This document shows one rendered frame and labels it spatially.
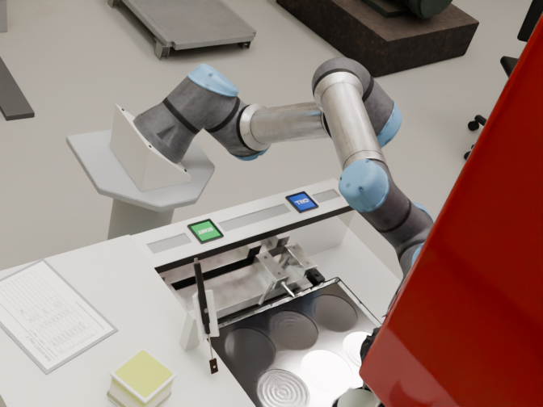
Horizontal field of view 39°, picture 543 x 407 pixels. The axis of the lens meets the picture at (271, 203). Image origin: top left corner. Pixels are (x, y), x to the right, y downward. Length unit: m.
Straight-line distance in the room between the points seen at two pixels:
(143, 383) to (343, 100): 0.61
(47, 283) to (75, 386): 0.22
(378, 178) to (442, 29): 3.51
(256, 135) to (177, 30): 2.25
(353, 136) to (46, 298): 0.60
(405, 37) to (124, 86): 1.61
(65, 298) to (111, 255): 0.14
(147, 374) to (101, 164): 0.81
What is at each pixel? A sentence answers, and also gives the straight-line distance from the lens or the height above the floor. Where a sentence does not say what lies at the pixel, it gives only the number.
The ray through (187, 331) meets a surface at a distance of 1.31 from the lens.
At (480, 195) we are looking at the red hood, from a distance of 0.81.
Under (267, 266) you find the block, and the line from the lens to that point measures 1.60.
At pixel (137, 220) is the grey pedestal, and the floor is 0.70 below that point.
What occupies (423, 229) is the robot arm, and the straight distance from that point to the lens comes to 1.28.
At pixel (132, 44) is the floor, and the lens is 4.08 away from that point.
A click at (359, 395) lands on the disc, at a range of 1.46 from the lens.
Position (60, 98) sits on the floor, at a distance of 3.58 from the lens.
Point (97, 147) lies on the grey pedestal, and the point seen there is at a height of 0.82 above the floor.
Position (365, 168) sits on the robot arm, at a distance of 1.20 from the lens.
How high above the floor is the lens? 2.00
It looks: 38 degrees down
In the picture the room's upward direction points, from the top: 18 degrees clockwise
